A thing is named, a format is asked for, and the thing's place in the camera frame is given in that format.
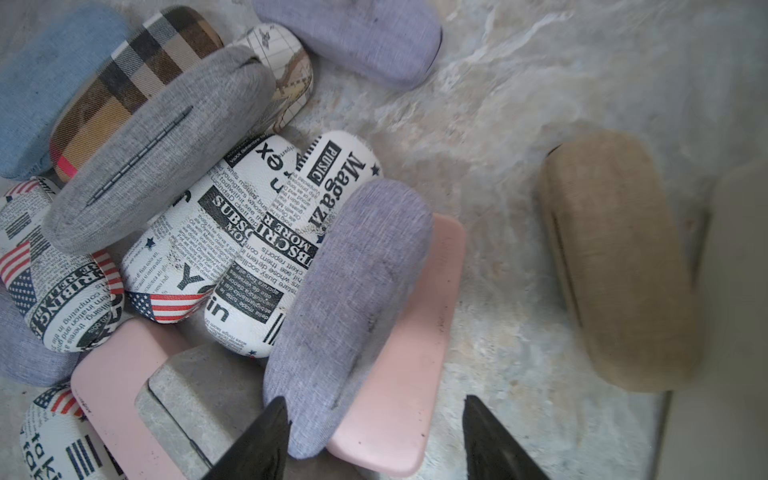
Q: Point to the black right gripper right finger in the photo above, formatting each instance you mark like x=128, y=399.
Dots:
x=492, y=452

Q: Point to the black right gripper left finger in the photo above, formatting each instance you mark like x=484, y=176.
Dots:
x=261, y=451

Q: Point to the pink case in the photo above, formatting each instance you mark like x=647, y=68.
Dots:
x=386, y=429
x=106, y=384

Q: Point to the purple glasses case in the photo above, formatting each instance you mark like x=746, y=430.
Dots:
x=346, y=308

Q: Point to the cream plastic storage box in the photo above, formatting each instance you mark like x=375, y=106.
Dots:
x=716, y=427

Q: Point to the tan glasses case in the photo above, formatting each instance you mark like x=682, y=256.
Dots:
x=620, y=262

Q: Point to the flag newspaper glasses case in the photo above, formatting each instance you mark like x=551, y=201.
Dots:
x=71, y=303

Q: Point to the magazine print glasses case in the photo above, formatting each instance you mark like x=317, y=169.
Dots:
x=250, y=303

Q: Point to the map print glasses case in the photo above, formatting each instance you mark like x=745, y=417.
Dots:
x=282, y=52

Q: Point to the plaid glasses case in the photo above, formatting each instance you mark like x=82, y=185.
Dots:
x=167, y=45

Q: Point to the light blue glasses case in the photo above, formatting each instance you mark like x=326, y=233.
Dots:
x=38, y=81

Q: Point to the grey rectangular case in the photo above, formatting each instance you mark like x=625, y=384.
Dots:
x=199, y=402

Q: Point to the pink case front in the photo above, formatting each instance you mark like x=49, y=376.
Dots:
x=106, y=384

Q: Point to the newspaper case front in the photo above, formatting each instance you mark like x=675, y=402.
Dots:
x=58, y=441

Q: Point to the purple case front left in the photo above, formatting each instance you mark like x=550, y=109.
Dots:
x=23, y=357

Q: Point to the light grey slit case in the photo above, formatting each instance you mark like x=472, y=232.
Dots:
x=161, y=151

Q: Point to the purple case near wall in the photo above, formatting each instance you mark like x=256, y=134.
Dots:
x=394, y=43

